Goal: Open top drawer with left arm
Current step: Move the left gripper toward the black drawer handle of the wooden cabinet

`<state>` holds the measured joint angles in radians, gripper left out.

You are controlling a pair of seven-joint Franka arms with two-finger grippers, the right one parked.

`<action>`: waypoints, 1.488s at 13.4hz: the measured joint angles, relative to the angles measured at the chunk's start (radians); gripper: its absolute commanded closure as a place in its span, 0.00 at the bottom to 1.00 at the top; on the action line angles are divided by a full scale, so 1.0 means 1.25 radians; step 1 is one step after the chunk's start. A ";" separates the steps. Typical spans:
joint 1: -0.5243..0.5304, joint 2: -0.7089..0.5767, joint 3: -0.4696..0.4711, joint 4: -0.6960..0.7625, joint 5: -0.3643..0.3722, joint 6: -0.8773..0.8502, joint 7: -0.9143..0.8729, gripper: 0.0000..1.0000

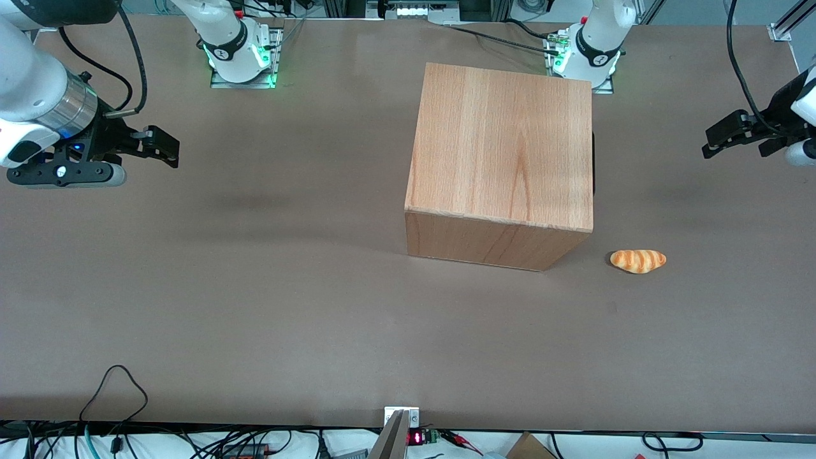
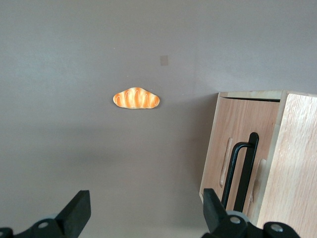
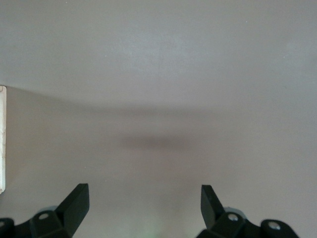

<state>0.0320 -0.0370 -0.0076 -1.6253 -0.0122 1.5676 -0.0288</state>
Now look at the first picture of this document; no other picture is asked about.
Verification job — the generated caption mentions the black coiled cable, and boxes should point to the black coiled cable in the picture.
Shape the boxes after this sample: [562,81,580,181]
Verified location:
[641,432,704,453]

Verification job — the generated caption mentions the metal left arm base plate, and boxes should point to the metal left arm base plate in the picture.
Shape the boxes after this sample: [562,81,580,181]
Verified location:
[543,33,616,96]

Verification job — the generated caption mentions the aluminium frame profile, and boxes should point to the aluminium frame profile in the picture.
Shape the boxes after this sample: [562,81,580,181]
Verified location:
[768,0,816,43]

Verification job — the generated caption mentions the aluminium camera mount bar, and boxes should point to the aluminium camera mount bar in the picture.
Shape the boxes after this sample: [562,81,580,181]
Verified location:
[367,410,410,459]

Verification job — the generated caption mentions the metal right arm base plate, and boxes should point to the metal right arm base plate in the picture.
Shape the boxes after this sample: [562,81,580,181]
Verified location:
[210,27,284,89]

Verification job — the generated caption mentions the small metal bracket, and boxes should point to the small metal bracket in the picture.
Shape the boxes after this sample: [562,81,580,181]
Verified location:
[384,406,421,428]

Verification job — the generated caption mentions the brown cardboard piece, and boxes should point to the brown cardboard piece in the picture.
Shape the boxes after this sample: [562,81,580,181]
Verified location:
[507,432,558,459]

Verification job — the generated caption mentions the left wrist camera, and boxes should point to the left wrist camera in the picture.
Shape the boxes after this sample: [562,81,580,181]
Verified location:
[785,139,816,168]

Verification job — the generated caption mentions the black looped cable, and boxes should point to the black looped cable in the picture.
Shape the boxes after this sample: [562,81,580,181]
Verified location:
[79,365,149,425]

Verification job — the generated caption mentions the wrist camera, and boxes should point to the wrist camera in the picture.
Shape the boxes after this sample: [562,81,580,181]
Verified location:
[6,159,128,189]
[785,139,816,168]

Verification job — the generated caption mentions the black cable across table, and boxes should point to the black cable across table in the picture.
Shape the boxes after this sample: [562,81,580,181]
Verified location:
[445,19,563,53]

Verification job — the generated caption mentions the red and black clip leads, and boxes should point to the red and black clip leads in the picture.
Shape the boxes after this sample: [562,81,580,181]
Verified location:
[439,430,484,455]

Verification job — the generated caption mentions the light wooden drawer cabinet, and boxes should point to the light wooden drawer cabinet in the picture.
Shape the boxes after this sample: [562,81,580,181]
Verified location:
[404,62,595,272]

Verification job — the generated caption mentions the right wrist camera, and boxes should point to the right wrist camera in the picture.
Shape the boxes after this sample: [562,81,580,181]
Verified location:
[6,159,128,189]

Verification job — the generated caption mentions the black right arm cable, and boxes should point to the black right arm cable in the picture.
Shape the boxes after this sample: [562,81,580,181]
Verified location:
[59,5,149,120]

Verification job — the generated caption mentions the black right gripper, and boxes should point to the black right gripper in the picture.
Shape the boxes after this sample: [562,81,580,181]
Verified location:
[75,116,180,169]

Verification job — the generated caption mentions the toy croissant bread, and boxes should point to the toy croissant bread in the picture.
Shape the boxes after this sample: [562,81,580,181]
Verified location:
[610,249,667,275]

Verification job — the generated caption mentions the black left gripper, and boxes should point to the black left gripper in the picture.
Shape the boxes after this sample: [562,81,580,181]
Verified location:
[702,69,812,159]

